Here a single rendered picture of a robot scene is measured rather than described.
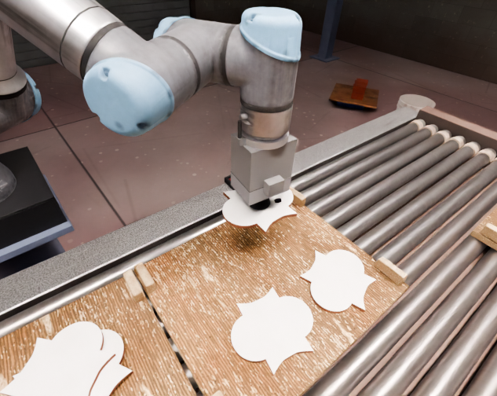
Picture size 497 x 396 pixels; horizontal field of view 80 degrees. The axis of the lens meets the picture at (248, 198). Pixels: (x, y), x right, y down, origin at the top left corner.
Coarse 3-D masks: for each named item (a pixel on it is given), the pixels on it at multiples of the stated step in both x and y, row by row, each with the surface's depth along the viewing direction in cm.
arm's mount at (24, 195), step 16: (0, 160) 77; (16, 160) 77; (32, 160) 78; (16, 176) 73; (32, 176) 74; (16, 192) 70; (32, 192) 70; (48, 192) 70; (0, 208) 66; (16, 208) 66; (32, 208) 68; (48, 208) 70; (0, 224) 65; (16, 224) 68; (32, 224) 70; (48, 224) 72; (0, 240) 67; (16, 240) 70
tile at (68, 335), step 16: (64, 336) 46; (80, 336) 46; (96, 336) 46; (48, 352) 44; (64, 352) 44; (80, 352) 44; (96, 352) 44; (32, 368) 42; (48, 368) 42; (64, 368) 42; (80, 368) 42; (96, 368) 42; (16, 384) 41; (32, 384) 41; (48, 384) 41; (64, 384) 41; (80, 384) 41
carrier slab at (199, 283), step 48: (192, 240) 64; (240, 240) 64; (288, 240) 64; (336, 240) 65; (144, 288) 55; (192, 288) 55; (240, 288) 55; (288, 288) 56; (384, 288) 56; (192, 336) 49; (336, 336) 49; (240, 384) 44; (288, 384) 44
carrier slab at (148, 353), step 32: (128, 288) 55; (64, 320) 50; (96, 320) 50; (128, 320) 50; (0, 352) 46; (32, 352) 46; (128, 352) 46; (160, 352) 47; (0, 384) 43; (128, 384) 43; (160, 384) 43
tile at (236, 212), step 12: (228, 192) 57; (288, 192) 57; (228, 204) 54; (240, 204) 54; (276, 204) 55; (288, 204) 55; (228, 216) 52; (240, 216) 52; (252, 216) 52; (264, 216) 52; (276, 216) 52; (288, 216) 53; (240, 228) 51; (264, 228) 50
